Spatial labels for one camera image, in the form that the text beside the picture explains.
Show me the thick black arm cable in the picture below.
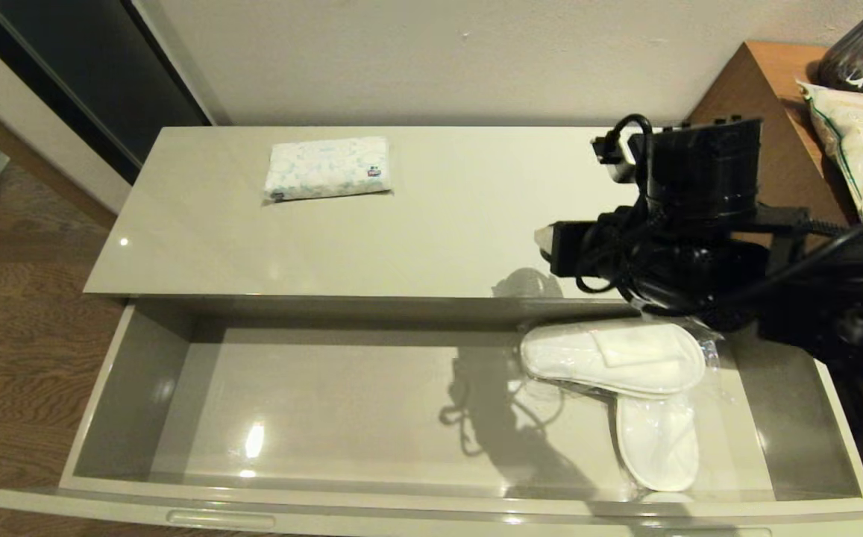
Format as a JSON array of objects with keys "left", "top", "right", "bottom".
[{"left": 729, "top": 220, "right": 863, "bottom": 299}]

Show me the grey glossy cabinet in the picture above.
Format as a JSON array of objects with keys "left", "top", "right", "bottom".
[{"left": 82, "top": 125, "right": 809, "bottom": 333}]

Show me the brown wooden side cabinet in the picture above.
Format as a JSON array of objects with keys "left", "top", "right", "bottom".
[{"left": 688, "top": 41, "right": 863, "bottom": 224}]

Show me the brown wooden door trim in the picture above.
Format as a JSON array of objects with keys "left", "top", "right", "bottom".
[{"left": 0, "top": 78, "right": 119, "bottom": 230}]

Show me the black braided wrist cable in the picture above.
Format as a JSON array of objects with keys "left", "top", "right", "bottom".
[{"left": 577, "top": 205, "right": 700, "bottom": 299}]

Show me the grey cabinet drawer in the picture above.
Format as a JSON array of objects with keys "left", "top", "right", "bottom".
[{"left": 0, "top": 298, "right": 863, "bottom": 537}]

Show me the single white bagged slipper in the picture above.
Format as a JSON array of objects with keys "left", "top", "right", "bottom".
[{"left": 615, "top": 394, "right": 700, "bottom": 493}]

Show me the white blue tissue pack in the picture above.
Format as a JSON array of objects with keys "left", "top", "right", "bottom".
[{"left": 263, "top": 136, "right": 393, "bottom": 204}]

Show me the dark door panel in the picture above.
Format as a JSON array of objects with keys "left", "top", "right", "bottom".
[{"left": 0, "top": 0, "right": 214, "bottom": 186}]

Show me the white slippers pair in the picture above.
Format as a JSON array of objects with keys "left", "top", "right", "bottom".
[{"left": 517, "top": 319, "right": 723, "bottom": 400}]

